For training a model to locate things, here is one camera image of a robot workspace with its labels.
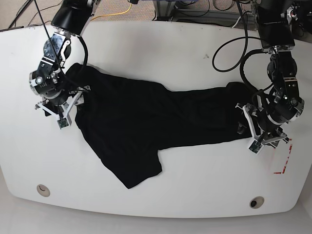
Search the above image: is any aluminium frame stand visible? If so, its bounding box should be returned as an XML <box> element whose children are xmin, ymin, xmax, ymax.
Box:
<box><xmin>153</xmin><ymin>0</ymin><xmax>293</xmax><ymax>39</ymax></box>

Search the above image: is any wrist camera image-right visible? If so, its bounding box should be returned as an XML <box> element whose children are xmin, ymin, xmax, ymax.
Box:
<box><xmin>247</xmin><ymin>138</ymin><xmax>264</xmax><ymax>155</ymax></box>

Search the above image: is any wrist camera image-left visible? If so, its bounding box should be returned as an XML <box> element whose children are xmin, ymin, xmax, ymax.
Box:
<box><xmin>57</xmin><ymin>118</ymin><xmax>71</xmax><ymax>129</ymax></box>

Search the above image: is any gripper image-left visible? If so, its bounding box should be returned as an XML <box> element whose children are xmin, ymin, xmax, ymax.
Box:
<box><xmin>34</xmin><ymin>85</ymin><xmax>91</xmax><ymax>126</ymax></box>

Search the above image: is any right table cable grommet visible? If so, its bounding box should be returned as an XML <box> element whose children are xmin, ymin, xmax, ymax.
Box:
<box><xmin>250</xmin><ymin>196</ymin><xmax>265</xmax><ymax>209</ymax></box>

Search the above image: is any red tape rectangle marking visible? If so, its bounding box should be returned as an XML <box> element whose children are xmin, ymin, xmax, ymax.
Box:
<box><xmin>271</xmin><ymin>138</ymin><xmax>293</xmax><ymax>175</ymax></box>

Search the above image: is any left table cable grommet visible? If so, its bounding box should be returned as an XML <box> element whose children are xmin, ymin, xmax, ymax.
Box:
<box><xmin>37</xmin><ymin>184</ymin><xmax>51</xmax><ymax>197</ymax></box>

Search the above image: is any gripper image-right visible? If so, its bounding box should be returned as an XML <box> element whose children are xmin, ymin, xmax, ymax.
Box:
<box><xmin>236</xmin><ymin>103</ymin><xmax>289</xmax><ymax>149</ymax></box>

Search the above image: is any black floor cable left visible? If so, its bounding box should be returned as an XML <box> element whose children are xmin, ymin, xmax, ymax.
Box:
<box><xmin>8</xmin><ymin>0</ymin><xmax>59</xmax><ymax>29</ymax></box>

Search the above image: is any table cable grommet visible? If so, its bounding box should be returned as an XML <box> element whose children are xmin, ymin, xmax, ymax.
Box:
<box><xmin>250</xmin><ymin>196</ymin><xmax>265</xmax><ymax>209</ymax></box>
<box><xmin>37</xmin><ymin>184</ymin><xmax>51</xmax><ymax>197</ymax></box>

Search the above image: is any black t-shirt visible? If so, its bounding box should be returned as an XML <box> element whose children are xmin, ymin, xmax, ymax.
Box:
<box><xmin>65</xmin><ymin>62</ymin><xmax>263</xmax><ymax>190</ymax></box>

